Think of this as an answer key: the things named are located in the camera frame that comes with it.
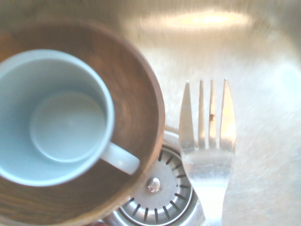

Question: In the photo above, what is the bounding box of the silver metal fork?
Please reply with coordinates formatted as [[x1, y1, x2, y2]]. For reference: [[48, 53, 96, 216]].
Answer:
[[178, 78, 237, 226]]

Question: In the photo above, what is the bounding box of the metal sink drain strainer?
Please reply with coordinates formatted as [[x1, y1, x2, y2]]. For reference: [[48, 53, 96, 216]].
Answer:
[[103, 130, 207, 226]]

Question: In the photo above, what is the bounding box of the stainless steel double sink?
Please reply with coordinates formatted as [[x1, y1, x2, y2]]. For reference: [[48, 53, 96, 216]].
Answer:
[[0, 0, 301, 226]]

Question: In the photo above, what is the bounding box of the brown wooden bowl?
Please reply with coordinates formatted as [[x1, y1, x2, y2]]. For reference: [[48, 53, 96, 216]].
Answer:
[[0, 19, 166, 226]]

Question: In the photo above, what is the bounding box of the grey-blue ceramic mug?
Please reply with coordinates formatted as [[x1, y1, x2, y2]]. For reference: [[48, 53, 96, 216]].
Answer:
[[0, 48, 141, 188]]

